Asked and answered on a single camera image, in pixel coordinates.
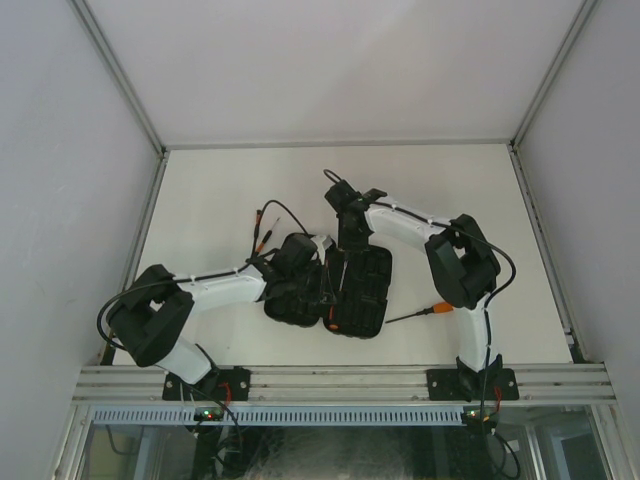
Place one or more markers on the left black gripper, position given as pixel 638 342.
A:
pixel 314 266

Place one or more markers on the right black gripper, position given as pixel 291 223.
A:
pixel 342 244

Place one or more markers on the black plastic tool case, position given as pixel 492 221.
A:
pixel 358 284

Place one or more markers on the orange handle screwdriver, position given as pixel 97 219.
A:
pixel 439 308

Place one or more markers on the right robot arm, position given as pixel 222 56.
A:
pixel 463 265

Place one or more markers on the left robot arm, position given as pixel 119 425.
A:
pixel 148 319

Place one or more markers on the small precision screwdriver lower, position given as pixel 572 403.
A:
pixel 265 239

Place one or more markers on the small precision screwdriver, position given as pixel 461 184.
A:
pixel 256 231
pixel 265 239

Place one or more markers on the small precision screwdriver upper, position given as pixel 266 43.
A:
pixel 256 231

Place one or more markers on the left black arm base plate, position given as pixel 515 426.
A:
pixel 210 382

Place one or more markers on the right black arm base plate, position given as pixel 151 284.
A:
pixel 454 385

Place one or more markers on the aluminium front rail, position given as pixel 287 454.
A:
pixel 520 385

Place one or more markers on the blue slotted cable duct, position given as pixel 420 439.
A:
pixel 290 416

